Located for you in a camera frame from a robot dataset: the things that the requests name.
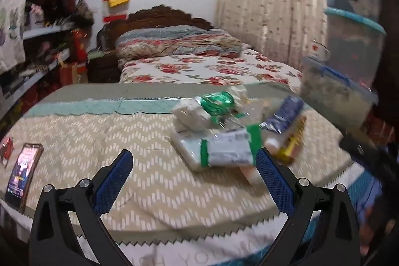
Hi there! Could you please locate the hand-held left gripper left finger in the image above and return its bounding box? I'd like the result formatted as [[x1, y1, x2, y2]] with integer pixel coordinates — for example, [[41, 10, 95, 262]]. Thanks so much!
[[29, 149, 134, 266]]

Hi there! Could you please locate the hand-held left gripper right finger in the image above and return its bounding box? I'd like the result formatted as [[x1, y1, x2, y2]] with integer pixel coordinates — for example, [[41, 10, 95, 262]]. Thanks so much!
[[256, 147, 362, 266]]

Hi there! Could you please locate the pale plastic bottle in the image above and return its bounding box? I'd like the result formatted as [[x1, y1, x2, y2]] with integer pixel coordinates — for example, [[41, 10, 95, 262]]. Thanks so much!
[[240, 165, 265, 186]]

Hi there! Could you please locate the yellow tube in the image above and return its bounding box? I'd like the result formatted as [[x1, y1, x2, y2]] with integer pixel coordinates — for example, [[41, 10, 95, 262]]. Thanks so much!
[[276, 116, 307, 164]]

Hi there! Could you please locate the white green plastic package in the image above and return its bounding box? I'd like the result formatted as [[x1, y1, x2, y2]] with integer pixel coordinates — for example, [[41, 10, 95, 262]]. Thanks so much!
[[171, 124, 265, 173]]

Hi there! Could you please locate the blue snack packet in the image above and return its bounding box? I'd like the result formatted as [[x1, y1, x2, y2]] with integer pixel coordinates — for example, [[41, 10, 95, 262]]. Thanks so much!
[[260, 96, 304, 134]]

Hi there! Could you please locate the green packet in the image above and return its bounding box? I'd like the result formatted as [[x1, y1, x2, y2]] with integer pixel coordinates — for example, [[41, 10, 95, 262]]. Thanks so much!
[[195, 91, 247, 129]]

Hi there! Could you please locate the blue cloth bundle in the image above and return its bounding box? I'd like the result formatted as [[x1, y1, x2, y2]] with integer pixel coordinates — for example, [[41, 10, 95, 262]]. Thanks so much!
[[354, 176, 385, 223]]

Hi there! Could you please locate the bed with patterned bedspread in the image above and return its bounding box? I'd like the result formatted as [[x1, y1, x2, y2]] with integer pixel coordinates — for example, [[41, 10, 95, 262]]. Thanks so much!
[[0, 82, 368, 266]]

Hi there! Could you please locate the blue lid storage box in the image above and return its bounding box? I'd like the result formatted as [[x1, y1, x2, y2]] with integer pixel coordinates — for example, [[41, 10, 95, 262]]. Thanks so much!
[[300, 56, 378, 129]]

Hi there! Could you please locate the black smartphone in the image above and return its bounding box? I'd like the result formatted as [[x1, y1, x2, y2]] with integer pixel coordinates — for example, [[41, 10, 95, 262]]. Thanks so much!
[[4, 143, 44, 213]]

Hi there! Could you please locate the small red object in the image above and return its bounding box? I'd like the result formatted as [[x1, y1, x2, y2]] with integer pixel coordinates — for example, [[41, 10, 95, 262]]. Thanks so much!
[[0, 138, 14, 167]]

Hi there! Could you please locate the dark wooden nightstand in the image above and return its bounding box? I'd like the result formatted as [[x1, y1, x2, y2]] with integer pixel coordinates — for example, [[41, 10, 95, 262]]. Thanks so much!
[[88, 49, 120, 84]]

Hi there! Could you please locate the large teal lid storage box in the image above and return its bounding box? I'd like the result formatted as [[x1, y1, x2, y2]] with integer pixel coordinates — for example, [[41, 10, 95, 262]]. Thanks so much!
[[324, 8, 386, 89]]

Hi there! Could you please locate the white enamel mug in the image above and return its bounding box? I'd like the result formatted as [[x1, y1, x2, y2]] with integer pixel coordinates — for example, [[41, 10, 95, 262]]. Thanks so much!
[[311, 41, 331, 62]]

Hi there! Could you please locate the red gift box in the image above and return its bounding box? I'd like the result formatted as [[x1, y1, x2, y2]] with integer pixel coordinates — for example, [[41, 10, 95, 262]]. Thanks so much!
[[59, 30, 89, 86]]

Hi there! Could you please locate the folded patterned quilt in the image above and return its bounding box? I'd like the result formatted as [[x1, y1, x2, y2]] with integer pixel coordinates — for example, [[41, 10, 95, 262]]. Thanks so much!
[[115, 25, 251, 60]]

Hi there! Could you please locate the carved wooden headboard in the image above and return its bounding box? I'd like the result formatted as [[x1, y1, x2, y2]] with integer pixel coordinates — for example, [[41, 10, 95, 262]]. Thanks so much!
[[97, 4, 214, 50]]

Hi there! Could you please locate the dark dried plant decoration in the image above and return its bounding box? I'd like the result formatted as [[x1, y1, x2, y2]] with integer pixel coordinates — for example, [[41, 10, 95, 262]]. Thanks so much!
[[73, 0, 95, 27]]

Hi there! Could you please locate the beige patterned curtain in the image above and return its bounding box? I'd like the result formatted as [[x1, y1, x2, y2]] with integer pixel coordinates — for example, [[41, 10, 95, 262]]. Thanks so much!
[[215, 0, 371, 70]]

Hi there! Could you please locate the white printed cloth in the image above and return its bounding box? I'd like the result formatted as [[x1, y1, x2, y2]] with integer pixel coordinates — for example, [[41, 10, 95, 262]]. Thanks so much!
[[0, 0, 44, 71]]

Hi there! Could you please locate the white wall shelf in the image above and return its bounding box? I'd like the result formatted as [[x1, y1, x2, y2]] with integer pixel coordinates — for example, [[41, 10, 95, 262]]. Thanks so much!
[[0, 22, 76, 117]]

